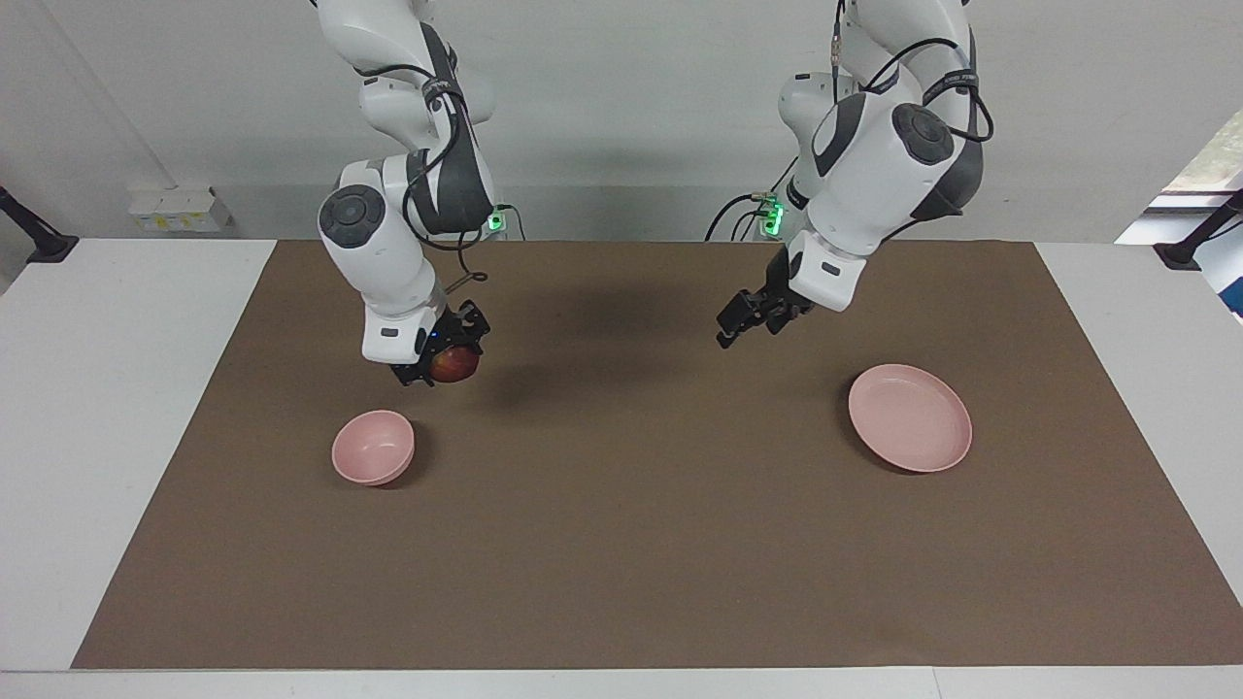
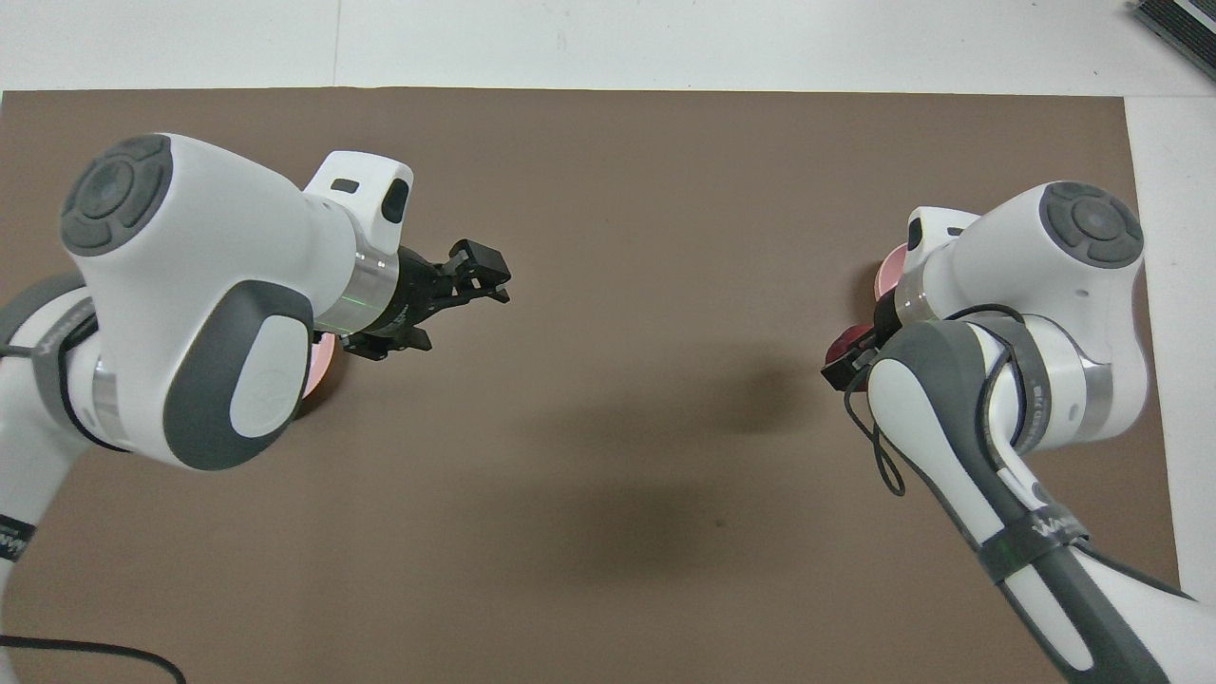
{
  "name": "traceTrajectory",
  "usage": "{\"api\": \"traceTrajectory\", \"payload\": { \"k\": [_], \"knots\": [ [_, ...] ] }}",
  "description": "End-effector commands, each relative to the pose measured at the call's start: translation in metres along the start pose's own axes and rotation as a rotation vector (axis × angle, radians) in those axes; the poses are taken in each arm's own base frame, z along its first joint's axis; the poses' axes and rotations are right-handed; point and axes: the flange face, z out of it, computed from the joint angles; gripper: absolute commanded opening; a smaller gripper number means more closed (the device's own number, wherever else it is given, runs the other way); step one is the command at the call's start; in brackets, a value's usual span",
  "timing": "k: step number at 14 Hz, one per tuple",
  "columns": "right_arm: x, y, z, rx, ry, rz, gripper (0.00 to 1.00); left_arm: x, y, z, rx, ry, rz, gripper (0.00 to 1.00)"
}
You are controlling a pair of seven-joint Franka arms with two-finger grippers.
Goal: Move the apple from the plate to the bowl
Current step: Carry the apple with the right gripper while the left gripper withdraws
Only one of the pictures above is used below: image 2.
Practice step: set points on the large brown table mat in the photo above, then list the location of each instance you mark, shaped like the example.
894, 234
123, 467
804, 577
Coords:
608, 475

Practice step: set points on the dark red apple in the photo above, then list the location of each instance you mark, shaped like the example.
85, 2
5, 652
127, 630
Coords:
845, 344

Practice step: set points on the dark grey ribbed device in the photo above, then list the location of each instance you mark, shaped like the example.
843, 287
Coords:
1183, 27

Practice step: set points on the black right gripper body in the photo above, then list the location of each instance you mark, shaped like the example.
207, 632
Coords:
887, 318

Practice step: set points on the pink ceramic bowl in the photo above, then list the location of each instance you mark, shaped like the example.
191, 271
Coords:
893, 271

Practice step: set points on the pink round plate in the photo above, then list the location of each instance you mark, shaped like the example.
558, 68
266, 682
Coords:
323, 366

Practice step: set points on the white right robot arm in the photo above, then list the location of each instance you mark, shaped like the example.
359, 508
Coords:
1026, 285

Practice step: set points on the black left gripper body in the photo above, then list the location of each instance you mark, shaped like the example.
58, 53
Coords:
408, 296

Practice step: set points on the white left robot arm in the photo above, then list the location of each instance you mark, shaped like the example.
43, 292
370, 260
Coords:
209, 304

